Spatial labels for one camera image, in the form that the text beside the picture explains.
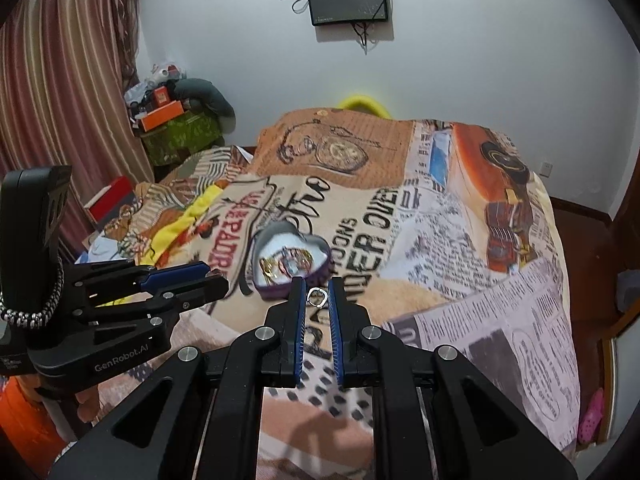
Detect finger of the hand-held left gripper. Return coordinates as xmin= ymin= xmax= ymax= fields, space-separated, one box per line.
xmin=72 ymin=260 xmax=212 ymax=307
xmin=85 ymin=272 xmax=231 ymax=332

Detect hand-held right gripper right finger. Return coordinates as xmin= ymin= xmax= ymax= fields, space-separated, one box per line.
xmin=327 ymin=276 xmax=580 ymax=480

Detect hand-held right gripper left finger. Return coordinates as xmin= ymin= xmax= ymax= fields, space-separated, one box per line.
xmin=47 ymin=276 xmax=308 ymax=480

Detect colourful beaded bracelet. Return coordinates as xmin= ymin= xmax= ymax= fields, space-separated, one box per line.
xmin=280 ymin=247 xmax=317 ymax=275

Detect purple heart-shaped box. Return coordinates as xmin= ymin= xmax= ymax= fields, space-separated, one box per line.
xmin=252 ymin=224 xmax=333 ymax=302

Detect person's left hand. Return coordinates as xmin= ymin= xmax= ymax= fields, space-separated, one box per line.
xmin=75 ymin=387 xmax=108 ymax=428

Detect yellow cloth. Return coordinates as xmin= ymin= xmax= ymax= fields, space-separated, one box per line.
xmin=150 ymin=182 xmax=228 ymax=266

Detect red box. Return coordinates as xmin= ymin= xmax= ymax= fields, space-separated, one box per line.
xmin=83 ymin=176 xmax=135 ymax=224

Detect printed blanket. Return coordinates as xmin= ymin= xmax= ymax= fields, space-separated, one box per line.
xmin=82 ymin=106 xmax=583 ymax=480

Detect striped red curtain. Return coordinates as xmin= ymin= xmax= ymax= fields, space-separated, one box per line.
xmin=0 ymin=0 xmax=151 ymax=261

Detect long orange box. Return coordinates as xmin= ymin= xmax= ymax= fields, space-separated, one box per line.
xmin=139 ymin=101 xmax=185 ymax=132

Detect white plastic bags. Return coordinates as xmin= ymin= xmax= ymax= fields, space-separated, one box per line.
xmin=125 ymin=62 xmax=188 ymax=107

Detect pink slipper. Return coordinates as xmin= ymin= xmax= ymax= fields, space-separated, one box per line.
xmin=577 ymin=387 xmax=606 ymax=446

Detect grey plastic bag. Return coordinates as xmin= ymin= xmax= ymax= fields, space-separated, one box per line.
xmin=616 ymin=270 xmax=640 ymax=312

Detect black white braided cord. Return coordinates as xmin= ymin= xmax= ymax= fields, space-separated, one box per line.
xmin=0 ymin=254 xmax=67 ymax=329

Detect yellow ring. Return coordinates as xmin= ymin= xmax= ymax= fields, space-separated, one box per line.
xmin=337 ymin=92 xmax=393 ymax=120

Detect black monitor cables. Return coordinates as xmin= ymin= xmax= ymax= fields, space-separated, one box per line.
xmin=350 ymin=20 xmax=382 ymax=54

